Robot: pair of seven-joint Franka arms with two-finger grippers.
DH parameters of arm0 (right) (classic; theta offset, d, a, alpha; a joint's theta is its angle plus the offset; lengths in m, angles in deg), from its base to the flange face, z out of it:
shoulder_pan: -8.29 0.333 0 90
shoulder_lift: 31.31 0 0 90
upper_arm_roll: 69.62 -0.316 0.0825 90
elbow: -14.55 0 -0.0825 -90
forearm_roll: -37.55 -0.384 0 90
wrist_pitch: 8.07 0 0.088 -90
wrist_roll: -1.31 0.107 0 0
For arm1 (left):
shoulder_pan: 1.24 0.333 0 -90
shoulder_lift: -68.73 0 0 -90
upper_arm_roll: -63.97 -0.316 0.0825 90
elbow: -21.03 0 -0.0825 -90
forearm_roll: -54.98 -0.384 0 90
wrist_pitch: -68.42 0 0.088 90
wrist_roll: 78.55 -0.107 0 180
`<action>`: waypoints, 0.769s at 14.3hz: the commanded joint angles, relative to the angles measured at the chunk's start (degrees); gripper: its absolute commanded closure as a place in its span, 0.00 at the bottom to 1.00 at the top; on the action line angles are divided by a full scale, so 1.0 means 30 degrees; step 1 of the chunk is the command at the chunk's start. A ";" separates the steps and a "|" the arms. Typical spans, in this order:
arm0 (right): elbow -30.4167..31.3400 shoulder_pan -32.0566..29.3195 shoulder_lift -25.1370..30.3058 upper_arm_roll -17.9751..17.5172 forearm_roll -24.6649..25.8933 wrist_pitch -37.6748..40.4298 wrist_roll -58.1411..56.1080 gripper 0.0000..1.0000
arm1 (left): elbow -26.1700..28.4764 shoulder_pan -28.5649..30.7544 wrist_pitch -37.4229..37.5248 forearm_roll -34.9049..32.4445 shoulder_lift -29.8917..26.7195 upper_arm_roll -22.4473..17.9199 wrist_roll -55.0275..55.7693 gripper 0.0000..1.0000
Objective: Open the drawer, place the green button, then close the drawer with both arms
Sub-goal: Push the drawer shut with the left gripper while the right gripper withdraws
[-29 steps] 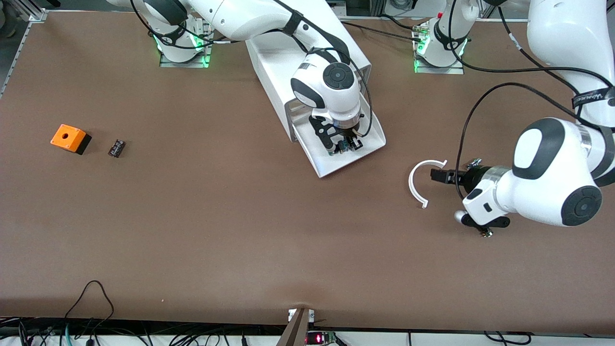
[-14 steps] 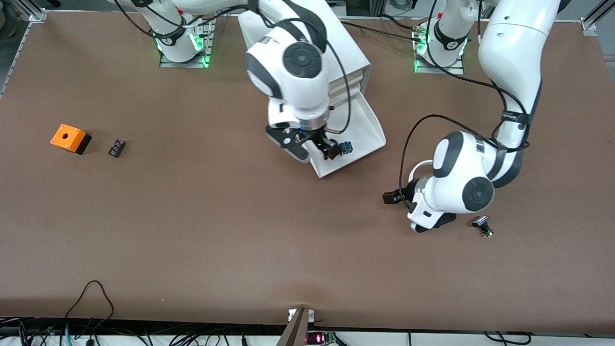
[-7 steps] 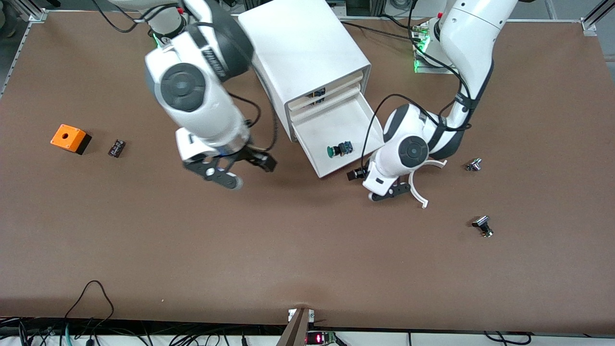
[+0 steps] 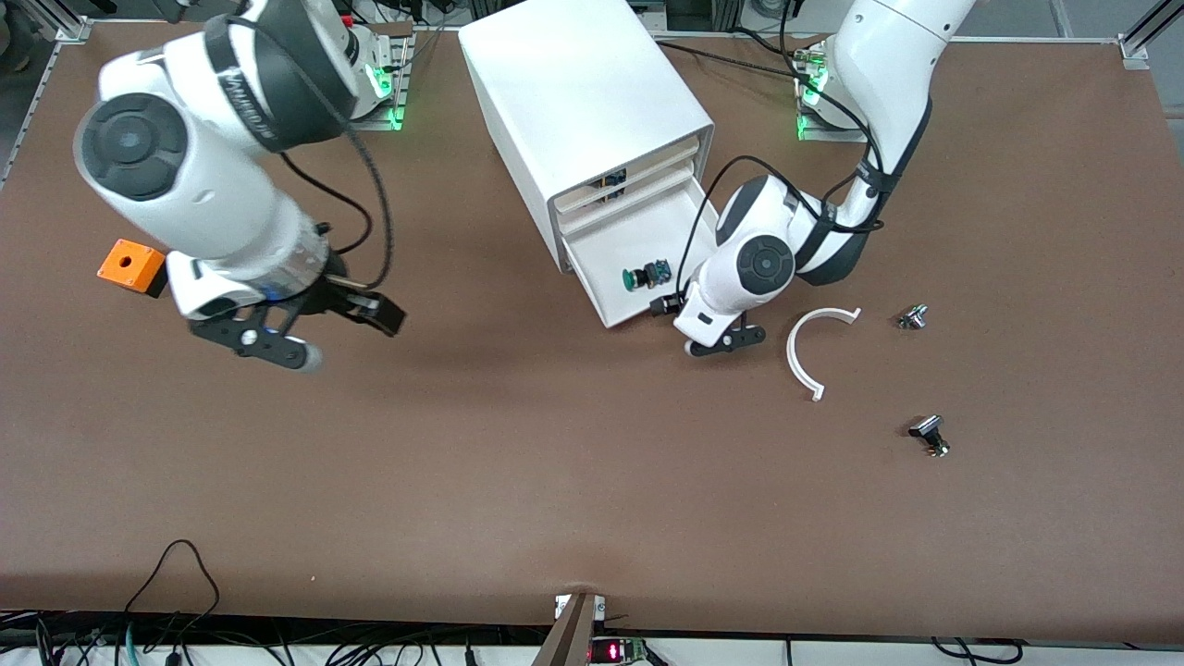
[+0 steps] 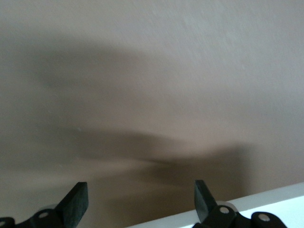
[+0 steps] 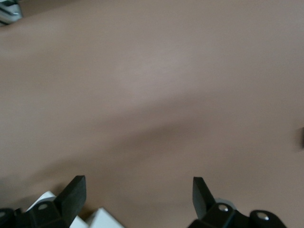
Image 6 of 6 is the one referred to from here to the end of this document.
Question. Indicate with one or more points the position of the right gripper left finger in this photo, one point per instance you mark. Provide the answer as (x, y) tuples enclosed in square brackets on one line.
[(69, 199)]

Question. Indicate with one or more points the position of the black cylindrical capacitor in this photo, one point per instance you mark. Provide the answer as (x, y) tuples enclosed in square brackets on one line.
[(302, 139)]

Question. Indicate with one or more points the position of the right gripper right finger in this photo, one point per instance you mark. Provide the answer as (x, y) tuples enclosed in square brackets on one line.
[(204, 202)]

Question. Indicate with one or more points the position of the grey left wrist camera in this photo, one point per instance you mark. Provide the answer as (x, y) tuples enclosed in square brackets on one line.
[(10, 12)]

